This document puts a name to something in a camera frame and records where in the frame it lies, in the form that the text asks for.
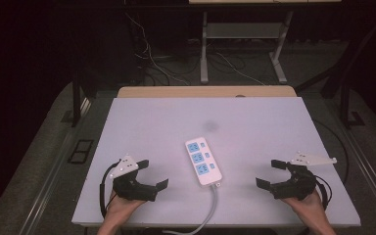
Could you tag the person's left hand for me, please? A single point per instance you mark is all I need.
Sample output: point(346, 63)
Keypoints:
point(120, 208)

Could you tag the white power strip blue sockets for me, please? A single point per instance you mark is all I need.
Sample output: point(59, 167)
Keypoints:
point(204, 163)

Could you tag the black floor frame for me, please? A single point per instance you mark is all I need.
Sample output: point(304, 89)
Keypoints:
point(81, 151)

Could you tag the person's right hand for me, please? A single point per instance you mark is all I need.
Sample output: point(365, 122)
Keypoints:
point(311, 209)

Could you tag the aluminium floor rail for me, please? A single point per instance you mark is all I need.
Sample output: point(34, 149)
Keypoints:
point(54, 169)
point(372, 173)

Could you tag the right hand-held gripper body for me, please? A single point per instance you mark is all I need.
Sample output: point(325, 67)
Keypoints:
point(298, 186)

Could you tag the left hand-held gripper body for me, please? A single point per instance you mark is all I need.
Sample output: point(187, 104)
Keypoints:
point(133, 190)

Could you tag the white metal table frame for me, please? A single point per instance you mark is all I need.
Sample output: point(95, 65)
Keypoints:
point(204, 58)

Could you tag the black metal stand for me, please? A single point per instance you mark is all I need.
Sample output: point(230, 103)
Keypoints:
point(346, 98)
point(76, 101)

